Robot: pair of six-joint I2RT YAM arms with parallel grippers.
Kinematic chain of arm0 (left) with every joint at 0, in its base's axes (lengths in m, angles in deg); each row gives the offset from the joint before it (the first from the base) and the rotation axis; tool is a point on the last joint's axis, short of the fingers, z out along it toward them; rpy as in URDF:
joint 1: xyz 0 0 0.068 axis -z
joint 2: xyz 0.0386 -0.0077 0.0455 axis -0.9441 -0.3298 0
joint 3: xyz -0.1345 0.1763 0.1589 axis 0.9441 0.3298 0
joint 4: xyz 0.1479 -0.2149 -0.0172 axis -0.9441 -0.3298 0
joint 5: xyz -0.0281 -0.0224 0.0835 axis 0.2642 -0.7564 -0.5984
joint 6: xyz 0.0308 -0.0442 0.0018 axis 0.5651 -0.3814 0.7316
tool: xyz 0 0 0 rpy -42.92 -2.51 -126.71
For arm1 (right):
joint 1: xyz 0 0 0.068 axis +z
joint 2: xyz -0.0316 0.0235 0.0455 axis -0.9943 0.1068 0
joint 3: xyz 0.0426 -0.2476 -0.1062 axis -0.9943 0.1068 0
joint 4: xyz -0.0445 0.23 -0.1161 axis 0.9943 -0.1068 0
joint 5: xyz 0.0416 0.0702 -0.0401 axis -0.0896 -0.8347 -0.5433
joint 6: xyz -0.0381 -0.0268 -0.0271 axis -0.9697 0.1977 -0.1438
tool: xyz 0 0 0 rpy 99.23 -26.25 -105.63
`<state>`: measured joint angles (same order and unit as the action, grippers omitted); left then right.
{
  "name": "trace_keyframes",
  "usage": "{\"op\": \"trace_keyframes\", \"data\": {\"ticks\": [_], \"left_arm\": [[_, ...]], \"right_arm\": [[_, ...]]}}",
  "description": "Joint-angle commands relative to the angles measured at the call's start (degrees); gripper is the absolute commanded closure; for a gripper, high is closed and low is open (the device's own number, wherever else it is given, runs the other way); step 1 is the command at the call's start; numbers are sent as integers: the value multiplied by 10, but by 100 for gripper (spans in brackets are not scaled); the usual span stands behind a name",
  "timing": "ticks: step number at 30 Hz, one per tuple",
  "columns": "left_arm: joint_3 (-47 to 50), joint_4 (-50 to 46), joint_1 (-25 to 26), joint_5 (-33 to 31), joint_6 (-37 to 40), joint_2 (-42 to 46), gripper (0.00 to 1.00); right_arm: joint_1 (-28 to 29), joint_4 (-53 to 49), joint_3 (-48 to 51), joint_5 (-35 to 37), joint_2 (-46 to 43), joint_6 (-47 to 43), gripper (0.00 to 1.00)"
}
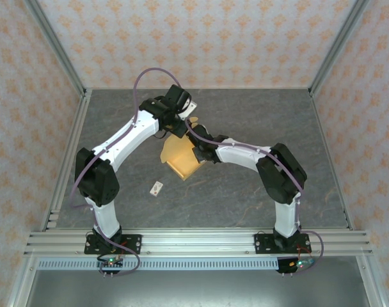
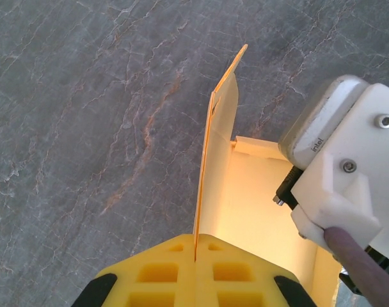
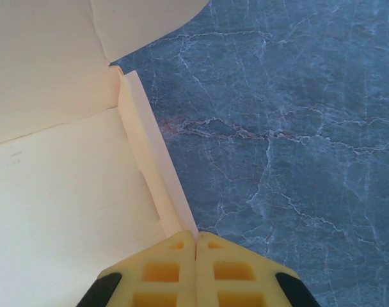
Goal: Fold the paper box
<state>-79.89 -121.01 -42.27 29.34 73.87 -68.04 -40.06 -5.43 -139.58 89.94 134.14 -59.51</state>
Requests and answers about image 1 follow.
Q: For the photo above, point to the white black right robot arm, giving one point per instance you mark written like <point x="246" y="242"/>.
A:
<point x="281" y="172"/>

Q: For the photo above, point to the aluminium mounting rail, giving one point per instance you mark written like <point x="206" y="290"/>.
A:
<point x="197" y="241"/>

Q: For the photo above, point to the aluminium frame post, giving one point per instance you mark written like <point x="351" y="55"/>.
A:
<point x="336" y="48"/>
<point x="58" y="51"/>

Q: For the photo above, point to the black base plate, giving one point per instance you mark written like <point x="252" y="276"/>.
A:
<point x="261" y="243"/>
<point x="133" y="243"/>

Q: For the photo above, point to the small white card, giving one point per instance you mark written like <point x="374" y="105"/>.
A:
<point x="156" y="188"/>

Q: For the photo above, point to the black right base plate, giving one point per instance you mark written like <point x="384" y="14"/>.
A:
<point x="261" y="243"/>

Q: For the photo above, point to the left circuit board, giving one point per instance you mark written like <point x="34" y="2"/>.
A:
<point x="111" y="262"/>

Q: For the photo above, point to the grey metal panel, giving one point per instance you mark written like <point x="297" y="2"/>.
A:
<point x="197" y="289"/>

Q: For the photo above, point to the yellow cardboard paper box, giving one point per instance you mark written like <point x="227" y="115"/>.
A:
<point x="181" y="160"/>

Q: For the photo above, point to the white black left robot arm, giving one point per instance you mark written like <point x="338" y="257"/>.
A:
<point x="98" y="179"/>

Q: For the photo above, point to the right circuit board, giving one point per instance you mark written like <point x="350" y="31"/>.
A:
<point x="301" y="263"/>

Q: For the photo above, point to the circuit board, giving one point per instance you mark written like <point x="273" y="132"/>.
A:
<point x="301" y="263"/>
<point x="111" y="262"/>

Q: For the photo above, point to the aluminium table side rail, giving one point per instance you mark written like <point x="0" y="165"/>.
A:
<point x="66" y="160"/>
<point x="333" y="166"/>

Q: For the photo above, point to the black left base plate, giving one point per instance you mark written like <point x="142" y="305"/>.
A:
<point x="133" y="243"/>

